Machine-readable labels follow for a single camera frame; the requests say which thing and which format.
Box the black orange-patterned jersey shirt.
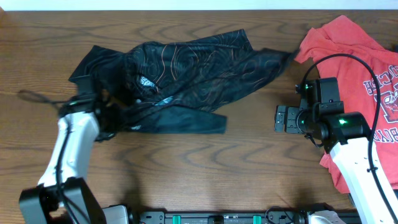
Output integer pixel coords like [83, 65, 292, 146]
[69, 29, 296, 134]

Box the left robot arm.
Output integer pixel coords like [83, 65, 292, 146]
[19, 90, 129, 223]

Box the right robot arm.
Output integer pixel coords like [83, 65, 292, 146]
[275, 105, 397, 223]

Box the red printed t-shirt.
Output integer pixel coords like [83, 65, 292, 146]
[295, 16, 397, 189]

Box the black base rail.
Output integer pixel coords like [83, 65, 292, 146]
[102, 203, 363, 224]

